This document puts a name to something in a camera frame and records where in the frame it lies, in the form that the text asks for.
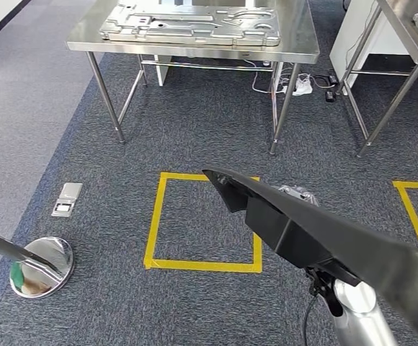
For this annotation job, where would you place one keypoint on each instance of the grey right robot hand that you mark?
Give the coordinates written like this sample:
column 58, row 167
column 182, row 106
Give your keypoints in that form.
column 299, row 195

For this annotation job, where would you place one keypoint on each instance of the black plastic panel part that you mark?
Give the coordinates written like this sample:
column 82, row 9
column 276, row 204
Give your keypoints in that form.
column 339, row 243

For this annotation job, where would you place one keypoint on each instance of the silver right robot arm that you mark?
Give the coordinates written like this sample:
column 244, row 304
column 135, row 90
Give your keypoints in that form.
column 360, row 315

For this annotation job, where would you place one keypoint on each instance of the stainless steel workbench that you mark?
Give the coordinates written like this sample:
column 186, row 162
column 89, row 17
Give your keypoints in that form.
column 403, row 28
column 295, row 43

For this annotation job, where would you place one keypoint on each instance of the black power adapter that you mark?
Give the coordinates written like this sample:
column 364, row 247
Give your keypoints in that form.
column 330, row 96
column 333, row 77

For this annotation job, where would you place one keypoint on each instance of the white power strip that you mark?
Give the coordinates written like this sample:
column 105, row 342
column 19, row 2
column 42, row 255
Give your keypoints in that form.
column 302, row 87

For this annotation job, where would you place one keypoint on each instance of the white cabinet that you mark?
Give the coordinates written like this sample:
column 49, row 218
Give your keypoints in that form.
column 353, row 43

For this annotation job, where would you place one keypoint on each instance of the silver floor outlet box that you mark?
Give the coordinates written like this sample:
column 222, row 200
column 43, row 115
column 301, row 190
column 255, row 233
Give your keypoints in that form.
column 66, row 199

